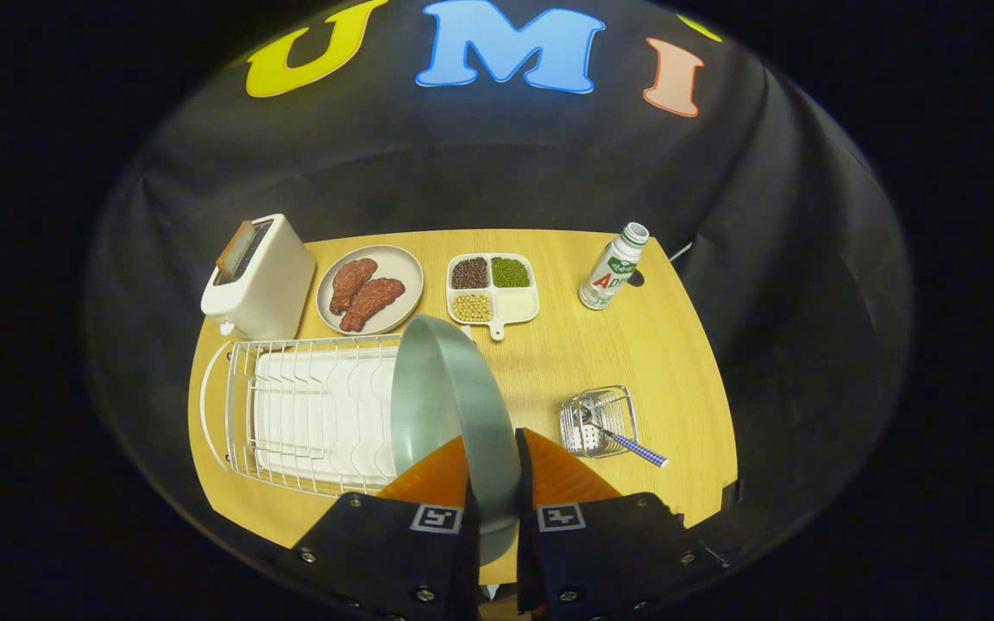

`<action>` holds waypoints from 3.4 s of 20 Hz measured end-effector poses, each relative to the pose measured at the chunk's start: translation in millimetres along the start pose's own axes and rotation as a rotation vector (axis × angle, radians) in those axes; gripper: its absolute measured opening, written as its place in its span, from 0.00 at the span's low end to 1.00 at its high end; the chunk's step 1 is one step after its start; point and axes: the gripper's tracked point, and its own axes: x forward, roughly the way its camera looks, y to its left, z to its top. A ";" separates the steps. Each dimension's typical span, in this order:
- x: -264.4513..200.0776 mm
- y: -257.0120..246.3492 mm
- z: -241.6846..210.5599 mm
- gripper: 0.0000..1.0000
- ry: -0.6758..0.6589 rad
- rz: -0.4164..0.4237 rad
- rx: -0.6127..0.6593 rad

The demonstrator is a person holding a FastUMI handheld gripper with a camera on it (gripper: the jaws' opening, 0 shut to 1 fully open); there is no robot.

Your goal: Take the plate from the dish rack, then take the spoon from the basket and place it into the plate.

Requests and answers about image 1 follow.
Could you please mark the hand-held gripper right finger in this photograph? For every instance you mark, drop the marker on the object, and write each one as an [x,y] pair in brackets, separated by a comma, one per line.
[609,552]

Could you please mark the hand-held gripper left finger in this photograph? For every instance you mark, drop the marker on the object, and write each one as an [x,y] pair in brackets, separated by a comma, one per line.
[376,552]

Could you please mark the pale green plate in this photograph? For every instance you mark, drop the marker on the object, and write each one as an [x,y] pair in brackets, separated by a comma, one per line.
[454,405]

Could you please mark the beige round plate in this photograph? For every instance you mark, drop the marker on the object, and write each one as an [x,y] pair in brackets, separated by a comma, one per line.
[402,276]

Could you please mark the white drip tray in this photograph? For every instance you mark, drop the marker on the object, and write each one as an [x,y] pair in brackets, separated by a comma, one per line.
[324,414]

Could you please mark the red meat piece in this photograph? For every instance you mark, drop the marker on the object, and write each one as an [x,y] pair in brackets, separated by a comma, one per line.
[374,302]
[352,283]

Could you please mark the white divided tray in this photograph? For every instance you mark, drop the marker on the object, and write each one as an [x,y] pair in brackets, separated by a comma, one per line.
[516,306]

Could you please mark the pile of yellow soybeans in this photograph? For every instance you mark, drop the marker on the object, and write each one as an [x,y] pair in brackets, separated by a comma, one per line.
[472,307]

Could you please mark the black table grommet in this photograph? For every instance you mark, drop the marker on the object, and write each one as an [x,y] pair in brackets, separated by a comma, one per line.
[638,279]

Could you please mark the white green label drink bottle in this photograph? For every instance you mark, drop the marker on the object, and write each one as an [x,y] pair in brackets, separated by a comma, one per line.
[609,276]

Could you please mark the white toaster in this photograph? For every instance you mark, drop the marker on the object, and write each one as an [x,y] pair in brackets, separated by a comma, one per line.
[264,285]

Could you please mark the pile of dark red beans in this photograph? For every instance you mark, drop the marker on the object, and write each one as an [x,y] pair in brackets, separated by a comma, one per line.
[469,272]

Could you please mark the pile of green beans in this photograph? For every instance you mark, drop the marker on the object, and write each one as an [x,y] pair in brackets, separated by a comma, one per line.
[511,272]

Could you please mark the brown toast slice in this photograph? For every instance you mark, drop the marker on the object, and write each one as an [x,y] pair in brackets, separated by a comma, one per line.
[234,248]

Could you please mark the black backdrop cloth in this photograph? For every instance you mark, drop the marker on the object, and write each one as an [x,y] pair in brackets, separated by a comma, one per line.
[462,172]

